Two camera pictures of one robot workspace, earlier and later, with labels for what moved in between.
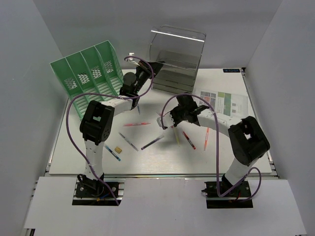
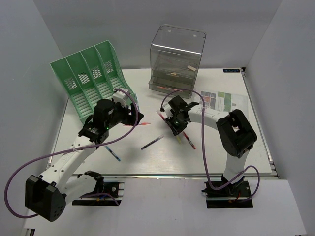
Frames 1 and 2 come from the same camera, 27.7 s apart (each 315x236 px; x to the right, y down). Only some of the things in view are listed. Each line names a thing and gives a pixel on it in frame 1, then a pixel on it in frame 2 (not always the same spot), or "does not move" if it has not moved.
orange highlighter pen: (206, 137) to (167, 88)
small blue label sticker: (231, 70) does not move
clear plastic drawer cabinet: (180, 49) does not move
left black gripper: (145, 68) to (130, 119)
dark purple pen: (148, 144) does not move
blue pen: (118, 158) does not move
